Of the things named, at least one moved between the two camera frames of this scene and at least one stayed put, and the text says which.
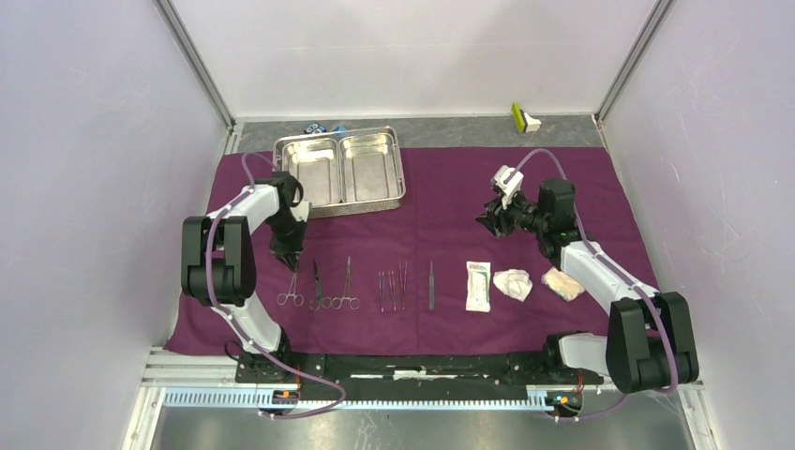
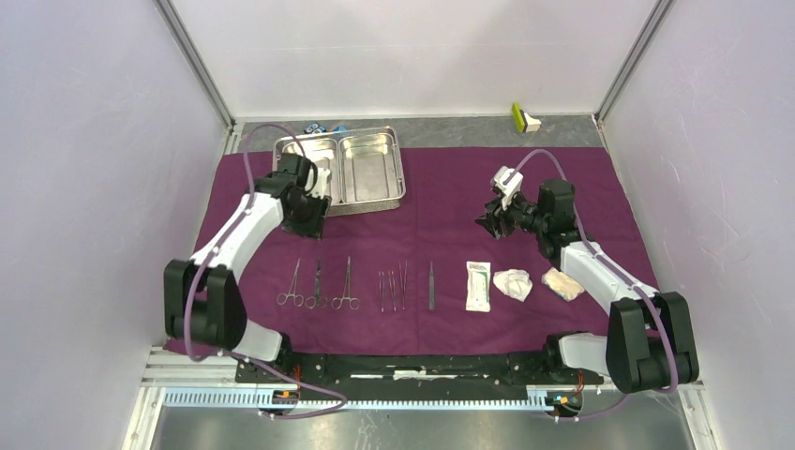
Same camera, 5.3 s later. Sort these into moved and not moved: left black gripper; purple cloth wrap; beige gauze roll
Moved: left black gripper
Not moved: beige gauze roll; purple cloth wrap
